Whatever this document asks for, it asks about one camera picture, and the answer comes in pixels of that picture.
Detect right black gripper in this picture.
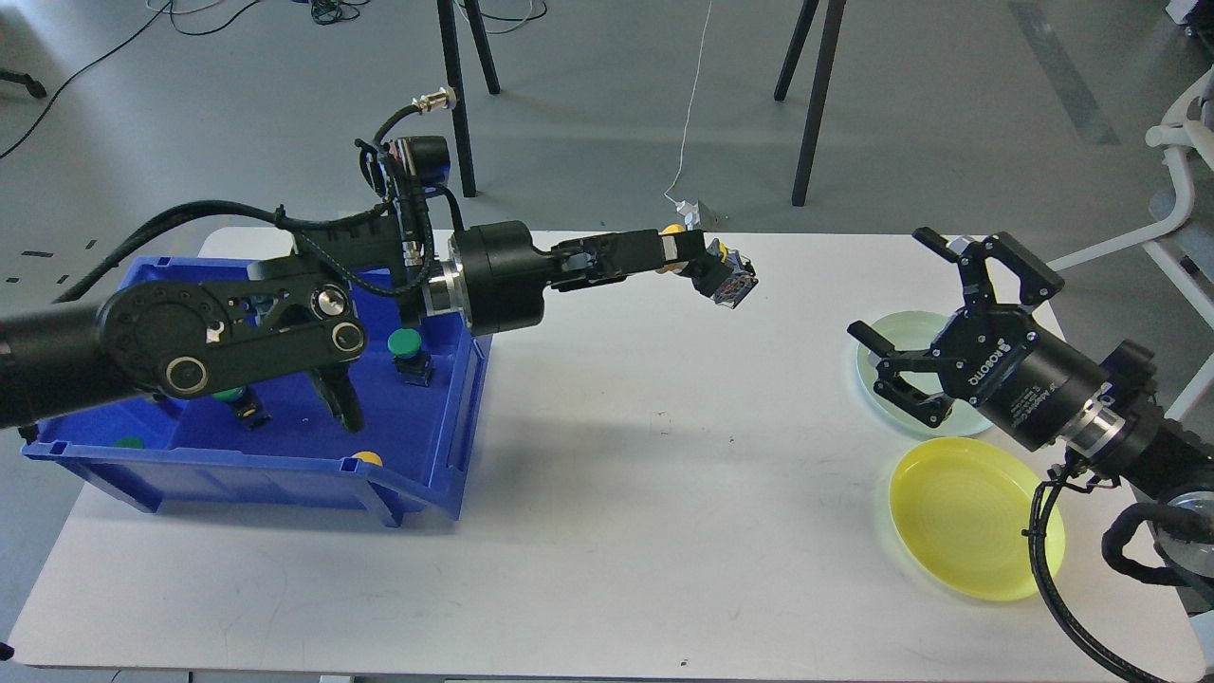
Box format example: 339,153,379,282
847,228,1110,451

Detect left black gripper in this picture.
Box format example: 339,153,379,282
450,221,731,336

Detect yellow push button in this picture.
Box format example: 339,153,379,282
656,224,759,308

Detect green push button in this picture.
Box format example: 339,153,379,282
210,386,272,431
386,328,436,386

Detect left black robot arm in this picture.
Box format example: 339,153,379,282
1,86,758,440

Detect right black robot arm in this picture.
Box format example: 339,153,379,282
847,228,1212,682

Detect light green plate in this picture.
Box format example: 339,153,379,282
855,311,992,438

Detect yellow plate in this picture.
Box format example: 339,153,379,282
886,437,1040,602

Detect yellow button at bin front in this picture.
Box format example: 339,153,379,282
351,451,382,468

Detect black stand leg right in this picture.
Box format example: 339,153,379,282
773,1,847,207

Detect black stand leg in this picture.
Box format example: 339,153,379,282
773,1,847,207
436,1,503,197

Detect black stand leg left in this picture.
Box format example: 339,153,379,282
436,1,503,197

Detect blue plastic bin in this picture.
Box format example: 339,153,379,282
23,258,488,527

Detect white cable with plug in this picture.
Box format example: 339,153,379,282
664,0,714,233

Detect white chair frame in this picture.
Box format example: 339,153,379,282
1043,66,1214,423

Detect black floor cables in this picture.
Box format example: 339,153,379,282
0,0,551,163

